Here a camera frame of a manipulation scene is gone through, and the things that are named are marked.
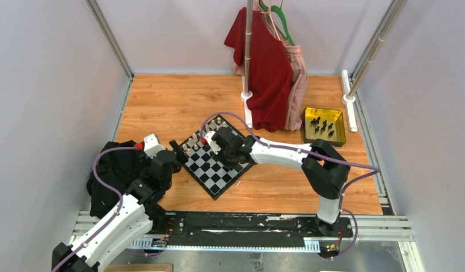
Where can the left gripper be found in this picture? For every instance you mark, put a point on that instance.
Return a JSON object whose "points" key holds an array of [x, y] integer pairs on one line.
{"points": [[147, 158]]}

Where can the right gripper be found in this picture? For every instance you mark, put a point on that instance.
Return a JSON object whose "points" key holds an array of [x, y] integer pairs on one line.
{"points": [[231, 166]]}

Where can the black and white chessboard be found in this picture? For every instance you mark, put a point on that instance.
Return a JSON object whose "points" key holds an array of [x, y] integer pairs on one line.
{"points": [[214, 177]]}

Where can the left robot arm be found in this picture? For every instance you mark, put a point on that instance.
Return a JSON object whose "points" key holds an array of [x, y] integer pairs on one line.
{"points": [[136, 212]]}

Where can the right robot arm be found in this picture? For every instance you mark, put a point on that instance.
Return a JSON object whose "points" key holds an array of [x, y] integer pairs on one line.
{"points": [[325, 169]]}

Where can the white rack base foot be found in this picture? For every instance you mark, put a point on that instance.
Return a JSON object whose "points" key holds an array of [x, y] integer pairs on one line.
{"points": [[246, 105]]}

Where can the black cloth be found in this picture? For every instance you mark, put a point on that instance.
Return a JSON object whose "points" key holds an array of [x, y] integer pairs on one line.
{"points": [[117, 169]]}

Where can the red shirt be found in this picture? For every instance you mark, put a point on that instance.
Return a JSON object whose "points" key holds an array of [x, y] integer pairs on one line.
{"points": [[270, 78]]}

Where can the yellow tray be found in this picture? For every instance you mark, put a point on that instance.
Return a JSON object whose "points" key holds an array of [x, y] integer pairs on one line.
{"points": [[324, 124]]}

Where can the pink garment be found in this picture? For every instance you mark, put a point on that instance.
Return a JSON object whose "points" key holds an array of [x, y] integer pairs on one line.
{"points": [[298, 66]]}

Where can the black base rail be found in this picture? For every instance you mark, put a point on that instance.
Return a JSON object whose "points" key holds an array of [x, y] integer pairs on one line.
{"points": [[238, 230]]}

